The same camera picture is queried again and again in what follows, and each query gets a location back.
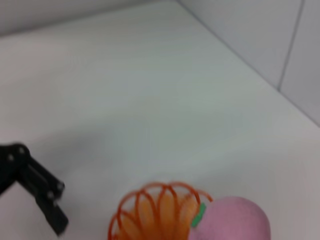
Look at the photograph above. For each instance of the pink peach with green leaf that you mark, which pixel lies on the pink peach with green leaf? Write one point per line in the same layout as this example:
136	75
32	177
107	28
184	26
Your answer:
232	220

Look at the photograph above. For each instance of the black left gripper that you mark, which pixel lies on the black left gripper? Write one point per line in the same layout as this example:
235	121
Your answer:
7	170

